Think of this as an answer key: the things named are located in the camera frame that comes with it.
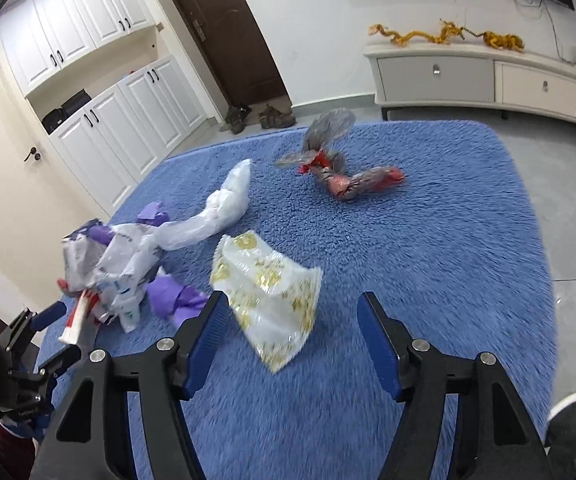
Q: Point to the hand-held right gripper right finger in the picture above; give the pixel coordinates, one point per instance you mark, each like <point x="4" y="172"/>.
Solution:
<point x="377" y="345"/>

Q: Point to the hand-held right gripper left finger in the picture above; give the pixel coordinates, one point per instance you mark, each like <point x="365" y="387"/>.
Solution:
<point x="208" y="340"/>

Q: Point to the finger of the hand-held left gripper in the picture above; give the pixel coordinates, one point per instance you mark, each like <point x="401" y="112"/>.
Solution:
<point x="50" y="314"/>
<point x="64" y="358"/>

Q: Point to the red white carton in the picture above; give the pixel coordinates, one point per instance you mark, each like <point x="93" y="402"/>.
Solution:
<point x="75" y="322"/>

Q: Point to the purple plastic bag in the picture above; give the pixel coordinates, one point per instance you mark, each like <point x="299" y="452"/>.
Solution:
<point x="153" y="214"/>
<point x="178" y="300"/>

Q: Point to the white yellow snack wrapper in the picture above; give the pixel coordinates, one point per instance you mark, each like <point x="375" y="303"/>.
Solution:
<point x="268" y="290"/>

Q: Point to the white purple printed wrapper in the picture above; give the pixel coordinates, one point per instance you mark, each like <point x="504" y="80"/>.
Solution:
<point x="118" y="260"/>

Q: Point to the white plastic bag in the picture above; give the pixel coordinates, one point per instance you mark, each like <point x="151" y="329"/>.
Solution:
<point x="223" y="200"/>

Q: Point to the grey bag with red contents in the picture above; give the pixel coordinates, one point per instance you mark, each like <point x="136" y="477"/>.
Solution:
<point x="357" y="182"/>

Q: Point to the blue fluffy blanket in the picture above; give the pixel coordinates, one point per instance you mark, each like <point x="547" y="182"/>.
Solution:
<point x="367" y="260"/>

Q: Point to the cream interior door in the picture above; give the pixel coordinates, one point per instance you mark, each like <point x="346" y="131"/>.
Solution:
<point x="13" y="210"/>

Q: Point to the black bag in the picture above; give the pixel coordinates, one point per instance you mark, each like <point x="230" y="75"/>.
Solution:
<point x="75" y="101"/>
<point x="54" y="121"/>

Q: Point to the white base cabinet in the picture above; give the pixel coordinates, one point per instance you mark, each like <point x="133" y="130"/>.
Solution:
<point x="133" y="120"/>

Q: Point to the person's black shoe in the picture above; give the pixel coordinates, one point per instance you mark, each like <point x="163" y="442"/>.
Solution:
<point x="575" y="425"/>

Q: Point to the white television cabinet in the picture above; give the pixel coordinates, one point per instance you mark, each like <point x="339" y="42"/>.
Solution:
<point x="432" y="80"/>

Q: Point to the dark brown entrance door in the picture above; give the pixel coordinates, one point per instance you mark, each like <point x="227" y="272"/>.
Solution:
<point x="218" y="35"/>

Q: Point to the long yellow dragon ornament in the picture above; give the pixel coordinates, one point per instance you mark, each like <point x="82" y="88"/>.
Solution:
<point x="407" y="36"/>

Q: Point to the small yellow dragon ornament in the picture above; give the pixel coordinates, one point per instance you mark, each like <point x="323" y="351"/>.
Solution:
<point x="451" y="32"/>

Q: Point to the yellow tiger ornament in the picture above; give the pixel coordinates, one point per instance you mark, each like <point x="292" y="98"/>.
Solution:
<point x="505" y="41"/>

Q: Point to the white wall cabinet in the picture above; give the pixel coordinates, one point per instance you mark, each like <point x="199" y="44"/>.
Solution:
<point x="78" y="20"/>

